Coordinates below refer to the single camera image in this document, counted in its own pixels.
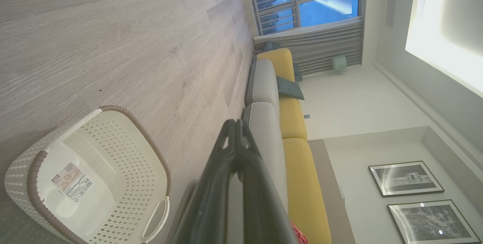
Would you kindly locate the red clothing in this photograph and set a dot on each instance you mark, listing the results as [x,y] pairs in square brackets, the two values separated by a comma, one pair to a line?
[299,234]

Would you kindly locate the large framed black-white picture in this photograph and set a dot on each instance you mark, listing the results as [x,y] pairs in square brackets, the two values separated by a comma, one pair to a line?
[434,223]

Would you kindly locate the grey curtain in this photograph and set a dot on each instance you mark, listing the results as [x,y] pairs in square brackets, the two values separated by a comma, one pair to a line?
[324,45]

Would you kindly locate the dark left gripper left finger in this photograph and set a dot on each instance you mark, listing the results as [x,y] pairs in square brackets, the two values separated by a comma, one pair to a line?
[211,198]

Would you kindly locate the teal cushion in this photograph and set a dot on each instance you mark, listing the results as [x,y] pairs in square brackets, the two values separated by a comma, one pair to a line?
[289,88]
[271,46]
[297,72]

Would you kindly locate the basket label sticker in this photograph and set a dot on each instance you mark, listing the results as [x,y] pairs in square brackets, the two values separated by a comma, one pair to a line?
[72,181]

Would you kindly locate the perforated plastic laundry basket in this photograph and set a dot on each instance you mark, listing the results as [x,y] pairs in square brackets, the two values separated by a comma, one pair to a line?
[113,153]

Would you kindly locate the round teal wall lamp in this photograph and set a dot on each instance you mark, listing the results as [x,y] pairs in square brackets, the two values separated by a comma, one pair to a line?
[339,63]

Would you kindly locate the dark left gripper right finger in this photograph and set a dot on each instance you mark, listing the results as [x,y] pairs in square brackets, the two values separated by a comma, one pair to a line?
[260,206]

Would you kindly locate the small framed black-white picture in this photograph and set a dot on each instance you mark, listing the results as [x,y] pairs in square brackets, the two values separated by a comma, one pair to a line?
[405,178]

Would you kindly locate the yellow and grey sofa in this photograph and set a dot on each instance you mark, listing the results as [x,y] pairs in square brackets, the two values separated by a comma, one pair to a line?
[294,123]

